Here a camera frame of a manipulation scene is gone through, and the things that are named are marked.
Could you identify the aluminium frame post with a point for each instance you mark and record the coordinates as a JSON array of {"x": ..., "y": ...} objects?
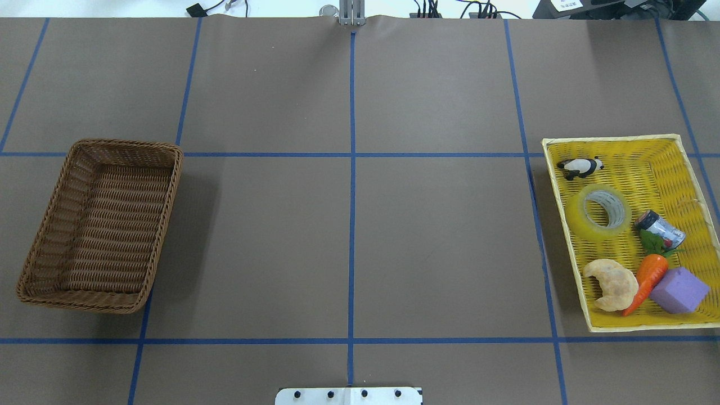
[{"x": 352, "y": 13}]

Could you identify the purple foam block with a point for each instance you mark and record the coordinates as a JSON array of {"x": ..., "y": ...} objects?
[{"x": 679, "y": 292}]

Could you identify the panda toy figurine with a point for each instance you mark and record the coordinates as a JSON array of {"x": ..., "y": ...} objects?
[{"x": 580, "y": 168}]

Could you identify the toy croissant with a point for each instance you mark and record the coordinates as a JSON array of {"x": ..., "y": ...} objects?
[{"x": 618, "y": 284}]

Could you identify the black power strip right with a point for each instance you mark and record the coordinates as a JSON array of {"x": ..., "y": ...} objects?
[{"x": 484, "y": 10}]

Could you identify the orange toy carrot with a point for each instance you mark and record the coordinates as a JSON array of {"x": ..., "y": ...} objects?
[{"x": 652, "y": 268}]

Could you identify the brown wicker basket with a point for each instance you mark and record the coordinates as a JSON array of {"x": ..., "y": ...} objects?
[{"x": 98, "y": 246}]

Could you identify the round metal disc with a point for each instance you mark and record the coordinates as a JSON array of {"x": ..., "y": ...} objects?
[{"x": 328, "y": 10}]

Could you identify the dark monitor device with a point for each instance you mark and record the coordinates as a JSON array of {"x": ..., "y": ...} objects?
[{"x": 620, "y": 10}]

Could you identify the black power strip left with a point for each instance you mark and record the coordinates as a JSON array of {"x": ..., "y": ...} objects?
[{"x": 427, "y": 10}]

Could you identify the small glass jar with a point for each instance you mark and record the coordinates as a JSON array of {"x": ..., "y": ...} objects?
[{"x": 654, "y": 223}]

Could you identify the black adapter with cable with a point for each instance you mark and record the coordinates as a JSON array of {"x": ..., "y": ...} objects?
[{"x": 229, "y": 8}]

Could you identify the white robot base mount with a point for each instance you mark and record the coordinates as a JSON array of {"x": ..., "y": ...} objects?
[{"x": 351, "y": 395}]

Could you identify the black power strip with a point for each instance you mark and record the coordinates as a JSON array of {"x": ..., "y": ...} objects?
[
  {"x": 427, "y": 10},
  {"x": 484, "y": 10}
]

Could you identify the yellow tape roll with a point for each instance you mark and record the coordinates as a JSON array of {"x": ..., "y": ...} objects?
[{"x": 616, "y": 207}]

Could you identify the yellow wicker basket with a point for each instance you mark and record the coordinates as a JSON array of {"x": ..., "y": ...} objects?
[{"x": 653, "y": 173}]

